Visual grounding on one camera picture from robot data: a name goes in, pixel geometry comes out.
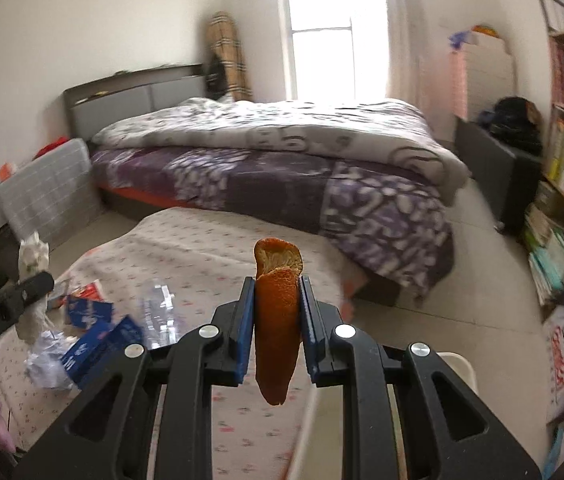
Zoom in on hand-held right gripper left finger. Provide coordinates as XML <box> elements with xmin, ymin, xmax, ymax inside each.
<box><xmin>12</xmin><ymin>276</ymin><xmax>257</xmax><ymax>480</ymax></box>

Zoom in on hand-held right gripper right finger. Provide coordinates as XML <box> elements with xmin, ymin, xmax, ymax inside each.
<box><xmin>300</xmin><ymin>275</ymin><xmax>543</xmax><ymax>480</ymax></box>

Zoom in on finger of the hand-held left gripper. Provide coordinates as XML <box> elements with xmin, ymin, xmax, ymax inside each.
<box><xmin>0</xmin><ymin>271</ymin><xmax>56</xmax><ymax>361</ymax></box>

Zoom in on orange peel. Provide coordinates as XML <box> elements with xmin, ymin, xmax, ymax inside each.
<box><xmin>254</xmin><ymin>237</ymin><xmax>305</xmax><ymax>407</ymax></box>

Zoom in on white tissue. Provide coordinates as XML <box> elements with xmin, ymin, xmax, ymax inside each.
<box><xmin>16</xmin><ymin>232</ymin><xmax>51</xmax><ymax>346</ymax></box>

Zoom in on white plastic bin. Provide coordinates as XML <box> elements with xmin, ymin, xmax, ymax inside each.
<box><xmin>286</xmin><ymin>351</ymin><xmax>479</xmax><ymax>480</ymax></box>

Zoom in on black floor heater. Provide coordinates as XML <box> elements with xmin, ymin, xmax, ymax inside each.
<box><xmin>0</xmin><ymin>225</ymin><xmax>18</xmax><ymax>296</ymax></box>

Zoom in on crumpled clear plastic wrap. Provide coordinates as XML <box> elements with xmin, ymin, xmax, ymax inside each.
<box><xmin>24</xmin><ymin>330</ymin><xmax>80</xmax><ymax>391</ymax></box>

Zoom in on red and white packet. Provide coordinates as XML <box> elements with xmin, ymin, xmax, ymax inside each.
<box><xmin>69</xmin><ymin>280</ymin><xmax>105</xmax><ymax>306</ymax></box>

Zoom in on dark blue carton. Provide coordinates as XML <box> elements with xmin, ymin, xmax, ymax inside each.
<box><xmin>59</xmin><ymin>315</ymin><xmax>145</xmax><ymax>391</ymax></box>
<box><xmin>64</xmin><ymin>295</ymin><xmax>115</xmax><ymax>331</ymax></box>

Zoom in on clear plastic bottle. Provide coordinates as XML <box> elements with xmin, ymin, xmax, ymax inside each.
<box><xmin>139</xmin><ymin>280</ymin><xmax>187</xmax><ymax>346</ymax></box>

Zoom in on floral tablecloth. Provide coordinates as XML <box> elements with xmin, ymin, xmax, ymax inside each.
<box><xmin>0</xmin><ymin>206</ymin><xmax>363</xmax><ymax>480</ymax></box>

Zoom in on grey checked cushion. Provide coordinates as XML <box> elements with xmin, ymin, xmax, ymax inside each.
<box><xmin>0</xmin><ymin>138</ymin><xmax>105</xmax><ymax>241</ymax></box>

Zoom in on red cloth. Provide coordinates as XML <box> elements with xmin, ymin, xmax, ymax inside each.
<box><xmin>34</xmin><ymin>137</ymin><xmax>70</xmax><ymax>161</ymax></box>

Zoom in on orange bed base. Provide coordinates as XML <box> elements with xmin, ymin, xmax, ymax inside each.
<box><xmin>96</xmin><ymin>180</ymin><xmax>203</xmax><ymax>211</ymax></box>

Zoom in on grey patterned quilt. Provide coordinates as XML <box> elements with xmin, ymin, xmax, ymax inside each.
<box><xmin>90</xmin><ymin>97</ymin><xmax>473</xmax><ymax>206</ymax></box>

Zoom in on grey bed headboard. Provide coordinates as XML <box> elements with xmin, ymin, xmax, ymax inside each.
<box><xmin>63</xmin><ymin>64</ymin><xmax>207</xmax><ymax>146</ymax></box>

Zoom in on dark low cabinet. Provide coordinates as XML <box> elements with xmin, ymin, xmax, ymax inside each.
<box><xmin>454</xmin><ymin>115</ymin><xmax>543</xmax><ymax>233</ymax></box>

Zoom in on black hanging bag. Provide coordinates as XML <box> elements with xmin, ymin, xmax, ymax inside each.
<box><xmin>203</xmin><ymin>55</ymin><xmax>227</xmax><ymax>97</ymax></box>

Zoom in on plaid folded board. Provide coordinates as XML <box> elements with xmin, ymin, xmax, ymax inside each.
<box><xmin>206</xmin><ymin>11</ymin><xmax>253</xmax><ymax>103</ymax></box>

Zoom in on black backpack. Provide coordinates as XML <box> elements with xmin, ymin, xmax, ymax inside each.
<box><xmin>479</xmin><ymin>96</ymin><xmax>543</xmax><ymax>156</ymax></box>

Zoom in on white drawer chest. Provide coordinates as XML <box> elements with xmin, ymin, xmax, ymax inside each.
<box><xmin>454</xmin><ymin>35</ymin><xmax>518</xmax><ymax>121</ymax></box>

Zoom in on window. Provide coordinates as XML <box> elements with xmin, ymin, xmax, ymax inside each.
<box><xmin>276</xmin><ymin>0</ymin><xmax>395</xmax><ymax>101</ymax></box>

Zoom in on sheer curtain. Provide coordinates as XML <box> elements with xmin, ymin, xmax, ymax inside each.
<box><xmin>379</xmin><ymin>0</ymin><xmax>428</xmax><ymax>106</ymax></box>

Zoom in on colourful items on chest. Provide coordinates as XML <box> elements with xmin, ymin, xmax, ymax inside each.
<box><xmin>449</xmin><ymin>24</ymin><xmax>500</xmax><ymax>48</ymax></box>

